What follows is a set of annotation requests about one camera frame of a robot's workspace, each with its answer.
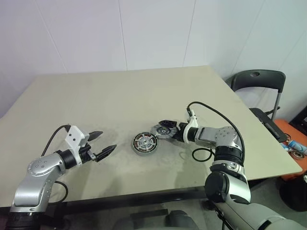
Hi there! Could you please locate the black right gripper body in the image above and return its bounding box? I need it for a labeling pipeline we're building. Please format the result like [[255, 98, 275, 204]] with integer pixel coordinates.
[[176, 122, 189, 142]]

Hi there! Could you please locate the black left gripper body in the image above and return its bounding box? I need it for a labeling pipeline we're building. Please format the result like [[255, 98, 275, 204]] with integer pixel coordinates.
[[80, 143, 99, 164]]

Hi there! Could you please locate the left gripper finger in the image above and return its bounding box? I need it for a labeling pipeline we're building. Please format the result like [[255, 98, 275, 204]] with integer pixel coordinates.
[[95, 144, 118, 164], [87, 130, 104, 143]]

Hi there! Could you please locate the silver toothed motor cover plate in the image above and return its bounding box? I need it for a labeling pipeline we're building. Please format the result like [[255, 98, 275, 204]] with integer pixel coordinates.
[[150, 123, 178, 140]]

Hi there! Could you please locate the black rotor with silver spokes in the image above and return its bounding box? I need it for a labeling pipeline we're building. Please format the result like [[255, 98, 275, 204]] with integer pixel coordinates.
[[131, 133, 159, 154]]

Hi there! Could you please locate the large dark grey rounded shape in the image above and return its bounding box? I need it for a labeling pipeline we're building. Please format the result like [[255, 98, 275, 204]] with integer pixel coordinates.
[[165, 209, 198, 230]]

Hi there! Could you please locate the black bar-shaped device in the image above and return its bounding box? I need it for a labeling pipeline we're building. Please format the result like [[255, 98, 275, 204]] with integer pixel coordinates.
[[263, 120, 286, 140]]

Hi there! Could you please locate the dark folding chair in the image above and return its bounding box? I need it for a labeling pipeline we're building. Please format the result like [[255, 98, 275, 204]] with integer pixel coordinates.
[[224, 69, 287, 145]]

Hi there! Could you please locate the orange case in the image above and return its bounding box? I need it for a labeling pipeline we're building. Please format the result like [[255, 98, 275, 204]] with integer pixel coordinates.
[[274, 118, 307, 183]]

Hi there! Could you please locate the blue and white small item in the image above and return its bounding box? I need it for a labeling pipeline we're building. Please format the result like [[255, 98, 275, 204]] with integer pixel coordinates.
[[286, 139, 307, 154]]

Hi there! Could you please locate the round metal bearing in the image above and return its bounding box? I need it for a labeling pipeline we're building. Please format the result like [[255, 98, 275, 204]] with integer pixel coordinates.
[[291, 149, 307, 159]]

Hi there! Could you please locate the dark round floor object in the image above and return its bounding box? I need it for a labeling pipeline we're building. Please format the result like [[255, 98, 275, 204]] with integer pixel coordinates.
[[280, 176, 307, 213]]

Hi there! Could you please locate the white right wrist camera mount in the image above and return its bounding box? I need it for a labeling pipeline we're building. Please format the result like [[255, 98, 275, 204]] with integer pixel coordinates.
[[182, 108, 200, 144]]

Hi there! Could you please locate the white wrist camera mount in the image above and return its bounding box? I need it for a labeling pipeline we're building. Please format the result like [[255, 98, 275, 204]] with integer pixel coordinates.
[[65, 125, 91, 166], [182, 108, 200, 144]]

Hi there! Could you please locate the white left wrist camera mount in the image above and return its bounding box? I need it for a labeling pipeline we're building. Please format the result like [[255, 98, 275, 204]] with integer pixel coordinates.
[[65, 125, 91, 166]]

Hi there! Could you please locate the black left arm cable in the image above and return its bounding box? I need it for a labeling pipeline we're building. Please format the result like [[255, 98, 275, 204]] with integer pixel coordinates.
[[40, 124, 72, 204]]

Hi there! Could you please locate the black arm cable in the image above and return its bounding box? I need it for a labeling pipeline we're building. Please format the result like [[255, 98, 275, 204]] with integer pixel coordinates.
[[186, 102, 246, 166], [40, 124, 72, 204]]

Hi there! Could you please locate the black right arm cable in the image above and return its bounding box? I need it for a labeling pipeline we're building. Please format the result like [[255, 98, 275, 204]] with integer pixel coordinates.
[[186, 102, 246, 166]]

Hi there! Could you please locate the black table frame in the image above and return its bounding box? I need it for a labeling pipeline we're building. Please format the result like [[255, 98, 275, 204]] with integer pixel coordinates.
[[47, 185, 216, 212]]

